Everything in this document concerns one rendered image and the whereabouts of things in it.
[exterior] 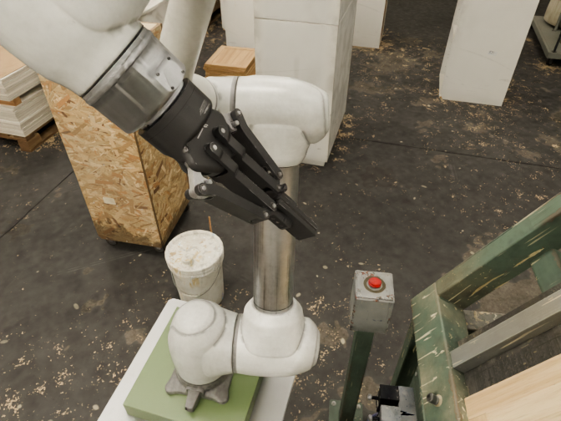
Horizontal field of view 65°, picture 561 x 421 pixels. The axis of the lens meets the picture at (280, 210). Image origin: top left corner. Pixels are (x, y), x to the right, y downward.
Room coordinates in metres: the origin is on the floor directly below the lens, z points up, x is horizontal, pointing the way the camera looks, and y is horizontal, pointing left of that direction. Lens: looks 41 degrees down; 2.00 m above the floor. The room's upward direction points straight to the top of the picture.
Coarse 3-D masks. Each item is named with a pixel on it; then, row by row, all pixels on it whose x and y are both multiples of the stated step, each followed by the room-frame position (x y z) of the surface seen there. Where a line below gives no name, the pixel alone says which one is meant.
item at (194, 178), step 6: (192, 174) 0.36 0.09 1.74; (198, 174) 0.36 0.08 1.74; (192, 180) 0.35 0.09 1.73; (198, 180) 0.36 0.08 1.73; (204, 180) 0.36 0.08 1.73; (210, 180) 0.36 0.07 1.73; (192, 186) 0.35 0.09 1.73; (192, 192) 0.34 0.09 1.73; (198, 198) 0.35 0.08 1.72; (204, 198) 0.35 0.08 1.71
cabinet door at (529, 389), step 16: (528, 368) 0.53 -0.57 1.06; (544, 368) 0.51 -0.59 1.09; (560, 368) 0.49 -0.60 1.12; (496, 384) 0.53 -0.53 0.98; (512, 384) 0.51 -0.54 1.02; (528, 384) 0.49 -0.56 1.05; (544, 384) 0.48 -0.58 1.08; (560, 384) 0.46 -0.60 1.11; (480, 400) 0.52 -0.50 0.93; (496, 400) 0.50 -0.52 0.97; (512, 400) 0.48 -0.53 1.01; (528, 400) 0.46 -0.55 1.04; (544, 400) 0.45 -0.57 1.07; (560, 400) 0.44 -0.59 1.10; (480, 416) 0.48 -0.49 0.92; (496, 416) 0.46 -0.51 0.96; (512, 416) 0.45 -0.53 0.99; (528, 416) 0.43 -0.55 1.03; (544, 416) 0.42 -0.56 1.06; (560, 416) 0.41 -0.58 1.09
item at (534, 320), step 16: (544, 304) 0.64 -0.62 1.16; (560, 304) 0.61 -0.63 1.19; (512, 320) 0.65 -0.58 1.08; (528, 320) 0.62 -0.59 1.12; (544, 320) 0.60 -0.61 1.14; (560, 320) 0.60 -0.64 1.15; (480, 336) 0.66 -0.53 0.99; (496, 336) 0.63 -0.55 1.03; (512, 336) 0.61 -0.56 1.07; (528, 336) 0.60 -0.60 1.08; (464, 352) 0.64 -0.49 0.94; (480, 352) 0.62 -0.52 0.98; (496, 352) 0.61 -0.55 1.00; (464, 368) 0.62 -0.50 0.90
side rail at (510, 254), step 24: (528, 216) 0.89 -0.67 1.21; (552, 216) 0.84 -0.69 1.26; (504, 240) 0.87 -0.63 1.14; (528, 240) 0.84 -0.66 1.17; (552, 240) 0.83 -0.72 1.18; (480, 264) 0.86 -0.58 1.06; (504, 264) 0.84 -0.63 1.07; (528, 264) 0.83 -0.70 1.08; (456, 288) 0.85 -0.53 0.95; (480, 288) 0.85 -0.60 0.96
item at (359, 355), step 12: (360, 336) 0.86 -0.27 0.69; (372, 336) 0.85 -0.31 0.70; (360, 348) 0.86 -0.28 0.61; (360, 360) 0.85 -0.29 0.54; (348, 372) 0.87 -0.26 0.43; (360, 372) 0.85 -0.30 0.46; (348, 384) 0.86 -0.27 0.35; (360, 384) 0.85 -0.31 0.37; (348, 396) 0.86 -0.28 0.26; (348, 408) 0.86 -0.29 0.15; (348, 420) 0.85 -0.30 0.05
